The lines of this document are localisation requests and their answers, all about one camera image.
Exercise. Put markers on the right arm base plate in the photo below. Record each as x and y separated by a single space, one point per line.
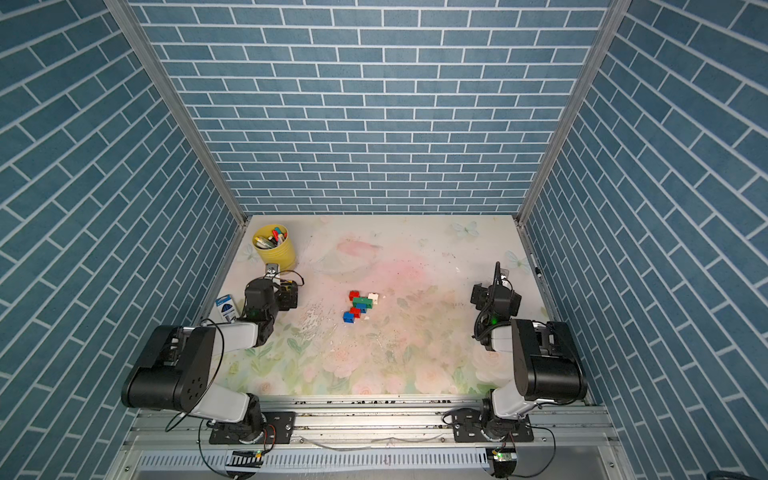
474 426

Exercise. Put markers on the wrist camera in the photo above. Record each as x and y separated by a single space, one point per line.
479 296
287 295

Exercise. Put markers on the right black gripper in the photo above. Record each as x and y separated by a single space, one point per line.
515 303

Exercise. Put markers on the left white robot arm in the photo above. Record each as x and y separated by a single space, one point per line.
178 366

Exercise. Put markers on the floral table mat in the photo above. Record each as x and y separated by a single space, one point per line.
418 338

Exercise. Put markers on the blue white small box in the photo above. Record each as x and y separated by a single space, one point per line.
227 308

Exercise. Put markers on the green long lego brick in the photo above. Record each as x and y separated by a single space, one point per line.
362 301

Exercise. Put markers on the yellow pen cup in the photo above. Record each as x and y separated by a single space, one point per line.
274 246

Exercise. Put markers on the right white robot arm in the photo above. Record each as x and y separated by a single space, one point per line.
546 367

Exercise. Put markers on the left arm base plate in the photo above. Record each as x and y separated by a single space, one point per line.
269 428

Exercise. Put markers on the aluminium mounting rail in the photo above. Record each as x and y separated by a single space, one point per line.
390 433

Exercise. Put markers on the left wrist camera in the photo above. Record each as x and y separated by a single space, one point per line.
287 295

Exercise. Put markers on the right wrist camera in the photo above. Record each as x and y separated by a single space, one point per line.
479 296

